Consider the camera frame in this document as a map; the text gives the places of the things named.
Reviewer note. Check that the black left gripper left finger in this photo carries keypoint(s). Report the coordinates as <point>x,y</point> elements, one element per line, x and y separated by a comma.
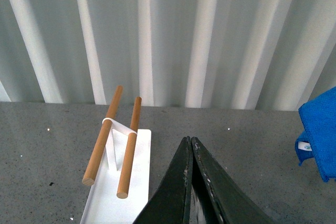
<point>171,202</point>

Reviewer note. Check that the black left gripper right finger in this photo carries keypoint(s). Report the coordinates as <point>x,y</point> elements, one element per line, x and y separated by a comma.
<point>217,197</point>

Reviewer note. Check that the blue microfiber cloth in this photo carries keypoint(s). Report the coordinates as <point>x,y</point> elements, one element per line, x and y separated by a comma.
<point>318,138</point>

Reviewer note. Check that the wooden rack rod right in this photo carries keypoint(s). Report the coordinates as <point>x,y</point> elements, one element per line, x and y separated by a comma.
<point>125,176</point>

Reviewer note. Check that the wooden rack rod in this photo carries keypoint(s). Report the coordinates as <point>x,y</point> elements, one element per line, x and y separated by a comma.
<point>125,176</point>
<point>97,153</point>

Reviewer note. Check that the white towel rack stand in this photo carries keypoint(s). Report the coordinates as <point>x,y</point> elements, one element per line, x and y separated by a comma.
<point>103,205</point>

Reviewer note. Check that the wooden rack rod left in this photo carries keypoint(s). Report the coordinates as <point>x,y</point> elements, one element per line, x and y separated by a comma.
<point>97,153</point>

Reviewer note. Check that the white pleated curtain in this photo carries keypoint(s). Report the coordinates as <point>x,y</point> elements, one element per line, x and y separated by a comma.
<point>237,54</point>

